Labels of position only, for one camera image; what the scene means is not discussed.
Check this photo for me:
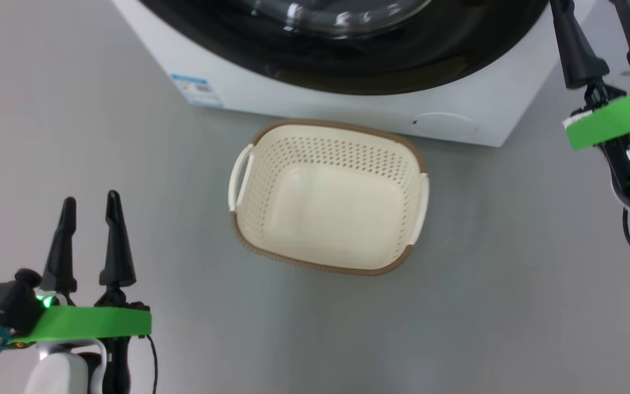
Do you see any black round glass washer door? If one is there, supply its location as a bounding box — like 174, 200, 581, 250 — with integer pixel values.
139, 0, 550, 96

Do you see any round white filter cover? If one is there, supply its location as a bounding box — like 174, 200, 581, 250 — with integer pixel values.
412, 112, 480, 140

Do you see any blue energy label sticker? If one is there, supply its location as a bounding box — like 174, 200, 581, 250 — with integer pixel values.
170, 74, 224, 107

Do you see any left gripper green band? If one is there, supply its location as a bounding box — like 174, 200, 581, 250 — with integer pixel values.
9, 190, 153, 394

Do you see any cream perforated laundry basket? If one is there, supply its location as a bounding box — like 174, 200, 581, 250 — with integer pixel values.
228, 119, 430, 276

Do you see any thin dark left arm cable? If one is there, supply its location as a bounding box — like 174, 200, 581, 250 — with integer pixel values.
145, 335, 158, 394

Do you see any white front-load washing machine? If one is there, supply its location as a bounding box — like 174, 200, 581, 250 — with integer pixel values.
112, 0, 600, 147

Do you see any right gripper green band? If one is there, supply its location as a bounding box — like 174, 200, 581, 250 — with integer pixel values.
549, 0, 630, 213

